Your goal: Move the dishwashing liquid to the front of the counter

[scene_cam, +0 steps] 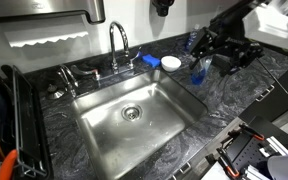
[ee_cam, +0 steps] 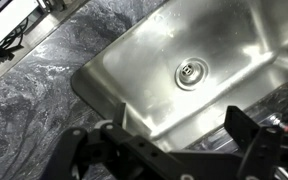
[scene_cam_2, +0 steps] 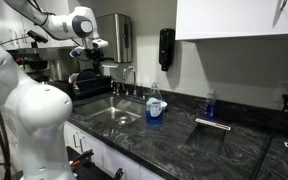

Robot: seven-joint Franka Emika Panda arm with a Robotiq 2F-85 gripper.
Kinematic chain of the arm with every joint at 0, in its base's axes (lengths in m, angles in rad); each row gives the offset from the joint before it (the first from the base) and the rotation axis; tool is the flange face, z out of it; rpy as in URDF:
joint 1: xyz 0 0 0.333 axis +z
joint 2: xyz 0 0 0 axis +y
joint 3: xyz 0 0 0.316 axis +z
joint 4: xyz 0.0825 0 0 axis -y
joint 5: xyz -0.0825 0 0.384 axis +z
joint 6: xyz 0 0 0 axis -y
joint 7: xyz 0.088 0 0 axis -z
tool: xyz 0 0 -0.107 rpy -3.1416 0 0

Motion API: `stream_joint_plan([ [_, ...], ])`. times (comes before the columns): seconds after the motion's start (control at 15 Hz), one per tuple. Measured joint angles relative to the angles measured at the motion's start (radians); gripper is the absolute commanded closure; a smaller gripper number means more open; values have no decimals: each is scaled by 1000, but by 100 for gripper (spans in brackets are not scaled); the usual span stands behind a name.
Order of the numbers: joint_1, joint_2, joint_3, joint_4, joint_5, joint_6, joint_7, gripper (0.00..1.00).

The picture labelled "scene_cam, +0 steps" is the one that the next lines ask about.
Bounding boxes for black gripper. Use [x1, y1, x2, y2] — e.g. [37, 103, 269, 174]
[188, 27, 252, 77]

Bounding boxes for blue dishwashing liquid bottle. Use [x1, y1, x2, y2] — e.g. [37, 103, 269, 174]
[190, 55, 214, 86]

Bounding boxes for round chrome counter cap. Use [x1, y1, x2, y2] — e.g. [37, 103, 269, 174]
[46, 83, 65, 101]

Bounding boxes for clear bottle with blue label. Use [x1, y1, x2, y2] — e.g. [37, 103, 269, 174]
[184, 23, 201, 52]

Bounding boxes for white bowl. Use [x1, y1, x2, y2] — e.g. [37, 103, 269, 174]
[160, 55, 183, 73]

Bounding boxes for blue sponge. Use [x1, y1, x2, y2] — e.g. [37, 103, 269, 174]
[141, 53, 162, 69]

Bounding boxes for faucet lever with blue tip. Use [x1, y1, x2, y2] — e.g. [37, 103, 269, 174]
[127, 49, 144, 70]

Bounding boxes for black cabinet front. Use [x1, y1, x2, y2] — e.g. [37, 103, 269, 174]
[238, 59, 288, 125]

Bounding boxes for black clamp with orange tip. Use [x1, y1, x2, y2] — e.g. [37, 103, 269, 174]
[228, 123, 266, 143]
[216, 147, 242, 180]

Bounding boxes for chrome gooseneck faucet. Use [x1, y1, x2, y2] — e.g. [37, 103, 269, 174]
[108, 21, 132, 75]

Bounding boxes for round sink drain strainer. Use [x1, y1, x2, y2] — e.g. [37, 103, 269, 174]
[120, 103, 144, 123]

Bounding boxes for stainless steel sink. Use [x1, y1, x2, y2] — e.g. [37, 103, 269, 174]
[71, 68, 209, 180]

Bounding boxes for aluminium extrusion bar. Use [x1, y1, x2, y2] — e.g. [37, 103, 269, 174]
[243, 164, 269, 180]
[258, 135, 288, 158]

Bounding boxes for faucet lever with red tip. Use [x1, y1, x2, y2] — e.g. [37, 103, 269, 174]
[70, 64, 102, 82]

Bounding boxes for grey cap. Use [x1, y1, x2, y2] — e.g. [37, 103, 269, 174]
[266, 151, 288, 180]

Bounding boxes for small chrome side faucet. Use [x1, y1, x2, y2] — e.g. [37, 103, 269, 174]
[57, 63, 81, 99]

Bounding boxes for white paper towel sheet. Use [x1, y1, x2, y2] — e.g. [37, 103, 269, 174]
[3, 23, 90, 49]

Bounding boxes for steel paper towel dispenser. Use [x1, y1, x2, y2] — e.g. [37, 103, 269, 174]
[0, 0, 107, 41]

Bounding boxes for black tray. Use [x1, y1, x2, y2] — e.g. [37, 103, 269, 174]
[11, 65, 54, 180]

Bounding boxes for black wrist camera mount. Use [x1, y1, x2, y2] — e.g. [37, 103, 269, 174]
[240, 40, 266, 68]

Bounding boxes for silver cabinet handle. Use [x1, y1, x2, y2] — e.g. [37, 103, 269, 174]
[178, 162, 192, 175]
[254, 84, 276, 103]

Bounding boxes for black wall soap dispenser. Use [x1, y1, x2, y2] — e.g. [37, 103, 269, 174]
[151, 0, 176, 18]

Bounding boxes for thin black cable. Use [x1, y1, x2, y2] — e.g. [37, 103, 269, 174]
[256, 57, 288, 115]

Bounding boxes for black device with cables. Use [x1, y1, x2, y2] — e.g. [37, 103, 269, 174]
[221, 114, 288, 176]

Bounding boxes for orange utensil handle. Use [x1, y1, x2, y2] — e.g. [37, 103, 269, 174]
[0, 148, 19, 180]

